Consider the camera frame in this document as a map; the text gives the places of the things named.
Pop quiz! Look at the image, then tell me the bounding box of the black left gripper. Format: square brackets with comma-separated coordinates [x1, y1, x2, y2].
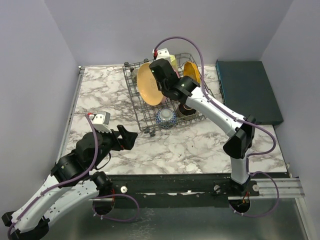
[90, 124, 138, 169]

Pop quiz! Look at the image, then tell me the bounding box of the pale yellow mug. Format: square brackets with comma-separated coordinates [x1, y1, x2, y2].
[170, 54, 179, 72]

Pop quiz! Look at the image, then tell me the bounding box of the beige bottom plate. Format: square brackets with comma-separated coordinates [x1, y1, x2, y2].
[136, 62, 164, 106]

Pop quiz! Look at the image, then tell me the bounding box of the orange polka dot plate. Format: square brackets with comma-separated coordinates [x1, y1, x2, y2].
[183, 61, 201, 84]

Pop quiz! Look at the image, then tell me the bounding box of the small grey cup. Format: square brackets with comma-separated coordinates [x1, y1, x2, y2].
[131, 69, 138, 82]

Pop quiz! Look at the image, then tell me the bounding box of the brown patterned bowl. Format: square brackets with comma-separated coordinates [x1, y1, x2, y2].
[177, 103, 197, 118]

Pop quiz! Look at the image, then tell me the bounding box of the grey wire dish rack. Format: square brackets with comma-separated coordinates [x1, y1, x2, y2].
[122, 58, 206, 137]

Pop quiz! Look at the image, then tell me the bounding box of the red patterned glass bowl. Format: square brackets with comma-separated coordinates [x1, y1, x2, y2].
[155, 108, 177, 129]

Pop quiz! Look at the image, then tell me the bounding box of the plain pink round plate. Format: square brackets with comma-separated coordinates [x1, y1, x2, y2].
[160, 96, 167, 104]

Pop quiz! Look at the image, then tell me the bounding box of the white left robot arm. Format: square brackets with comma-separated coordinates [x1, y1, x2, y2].
[1, 125, 138, 240]

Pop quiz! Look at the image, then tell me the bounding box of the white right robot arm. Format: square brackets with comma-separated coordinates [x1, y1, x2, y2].
[149, 58, 255, 196]

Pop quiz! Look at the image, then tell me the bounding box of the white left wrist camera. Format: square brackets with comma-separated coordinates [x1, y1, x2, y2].
[87, 111, 112, 133]

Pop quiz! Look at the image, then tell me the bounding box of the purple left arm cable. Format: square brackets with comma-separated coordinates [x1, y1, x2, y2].
[7, 113, 140, 240]

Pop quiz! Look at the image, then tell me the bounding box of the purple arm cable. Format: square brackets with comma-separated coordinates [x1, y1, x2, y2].
[7, 113, 140, 240]
[153, 36, 281, 218]

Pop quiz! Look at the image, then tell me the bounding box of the blue network switch box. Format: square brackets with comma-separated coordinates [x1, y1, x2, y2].
[215, 60, 284, 126]

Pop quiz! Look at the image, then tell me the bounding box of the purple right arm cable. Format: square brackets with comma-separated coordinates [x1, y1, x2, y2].
[153, 36, 281, 218]

